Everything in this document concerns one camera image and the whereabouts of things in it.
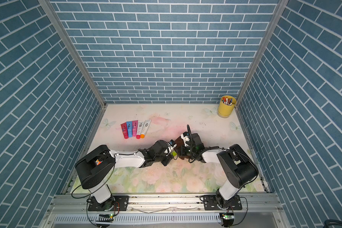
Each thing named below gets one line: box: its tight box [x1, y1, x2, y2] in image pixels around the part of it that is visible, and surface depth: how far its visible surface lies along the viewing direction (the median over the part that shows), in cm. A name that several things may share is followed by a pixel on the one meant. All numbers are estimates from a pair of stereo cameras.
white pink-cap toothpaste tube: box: [135, 121, 144, 140], surface depth 104 cm
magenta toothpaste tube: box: [132, 120, 139, 137], surface depth 107 cm
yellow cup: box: [217, 95, 238, 119], surface depth 107 cm
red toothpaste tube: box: [120, 122, 129, 140], surface depth 104 cm
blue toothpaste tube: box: [126, 121, 133, 138], surface depth 106 cm
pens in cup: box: [221, 96, 233, 106], surface depth 110 cm
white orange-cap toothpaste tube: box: [140, 119, 152, 139], surface depth 107 cm
